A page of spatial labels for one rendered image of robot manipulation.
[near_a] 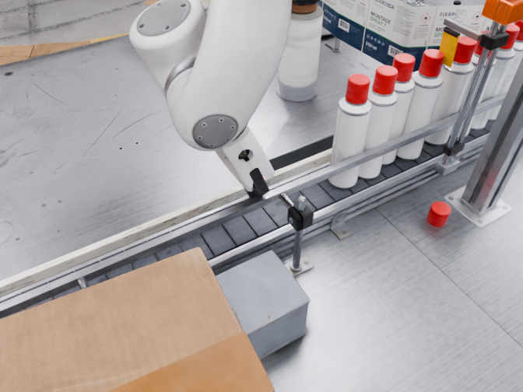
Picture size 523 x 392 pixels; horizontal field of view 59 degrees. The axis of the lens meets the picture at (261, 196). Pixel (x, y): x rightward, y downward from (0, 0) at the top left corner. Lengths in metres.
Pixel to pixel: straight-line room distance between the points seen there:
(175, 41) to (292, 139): 0.48
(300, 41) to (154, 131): 0.37
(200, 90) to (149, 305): 0.20
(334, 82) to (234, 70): 0.69
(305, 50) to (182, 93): 0.54
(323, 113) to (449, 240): 0.37
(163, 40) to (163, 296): 0.25
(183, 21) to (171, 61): 0.04
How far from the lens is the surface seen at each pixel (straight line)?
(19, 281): 0.72
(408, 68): 0.78
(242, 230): 0.74
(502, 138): 0.84
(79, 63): 1.36
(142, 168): 0.95
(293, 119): 0.97
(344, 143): 0.75
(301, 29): 0.95
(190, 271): 0.40
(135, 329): 0.38
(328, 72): 1.14
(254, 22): 0.43
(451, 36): 0.81
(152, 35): 0.50
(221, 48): 0.42
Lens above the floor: 1.44
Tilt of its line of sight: 45 degrees down
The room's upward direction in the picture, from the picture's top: straight up
